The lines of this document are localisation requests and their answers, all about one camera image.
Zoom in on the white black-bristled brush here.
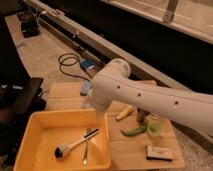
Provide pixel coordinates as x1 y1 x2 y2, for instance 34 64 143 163
54 129 99 159

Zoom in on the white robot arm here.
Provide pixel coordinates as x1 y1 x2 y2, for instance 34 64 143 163
87 58 213 136

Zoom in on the yellow plastic tray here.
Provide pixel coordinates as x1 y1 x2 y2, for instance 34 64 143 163
13 110 111 171

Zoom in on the blue sponge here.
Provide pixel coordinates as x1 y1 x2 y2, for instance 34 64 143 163
80 80 91 96

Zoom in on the green chili pepper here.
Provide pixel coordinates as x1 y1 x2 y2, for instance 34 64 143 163
120 125 147 137

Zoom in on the dark metal can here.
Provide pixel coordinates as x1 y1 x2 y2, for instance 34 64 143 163
136 109 148 123

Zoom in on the metal spoon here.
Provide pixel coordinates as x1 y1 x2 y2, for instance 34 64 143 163
82 128 91 165

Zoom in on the blue grey device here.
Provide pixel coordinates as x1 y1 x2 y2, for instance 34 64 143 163
80 59 101 78

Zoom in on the black stool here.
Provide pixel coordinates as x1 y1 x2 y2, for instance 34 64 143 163
0 78 46 163

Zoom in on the black box on floor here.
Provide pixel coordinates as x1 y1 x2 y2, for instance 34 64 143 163
17 11 40 38

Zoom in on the long metal rail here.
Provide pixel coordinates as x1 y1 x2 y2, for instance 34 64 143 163
24 0 213 134

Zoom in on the black coiled cable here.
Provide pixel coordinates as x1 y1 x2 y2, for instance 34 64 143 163
57 52 91 82

